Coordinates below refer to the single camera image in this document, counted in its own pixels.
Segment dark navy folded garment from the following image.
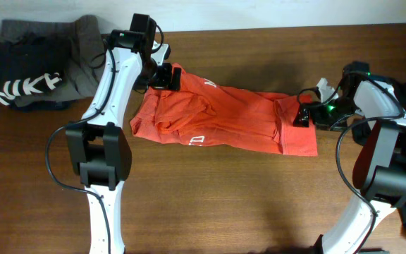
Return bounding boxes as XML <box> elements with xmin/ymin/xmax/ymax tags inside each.
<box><xmin>9</xmin><ymin>100</ymin><xmax>74</xmax><ymax>113</ymax></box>

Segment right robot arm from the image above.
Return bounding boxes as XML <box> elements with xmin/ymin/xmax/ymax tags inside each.
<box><xmin>294</xmin><ymin>71</ymin><xmax>406</xmax><ymax>253</ymax></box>

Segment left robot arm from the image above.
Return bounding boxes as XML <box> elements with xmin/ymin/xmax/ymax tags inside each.
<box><xmin>64</xmin><ymin>29</ymin><xmax>181</xmax><ymax>253</ymax></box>

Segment black folded shirt white letters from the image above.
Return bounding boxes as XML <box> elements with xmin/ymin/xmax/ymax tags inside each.
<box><xmin>0</xmin><ymin>33</ymin><xmax>71</xmax><ymax>106</ymax></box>

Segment orange red t-shirt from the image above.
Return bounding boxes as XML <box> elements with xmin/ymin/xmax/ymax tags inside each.
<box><xmin>130</xmin><ymin>71</ymin><xmax>318</xmax><ymax>157</ymax></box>

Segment grey folded pants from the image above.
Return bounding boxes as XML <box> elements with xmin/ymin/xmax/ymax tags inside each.
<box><xmin>0</xmin><ymin>15</ymin><xmax>104</xmax><ymax>107</ymax></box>

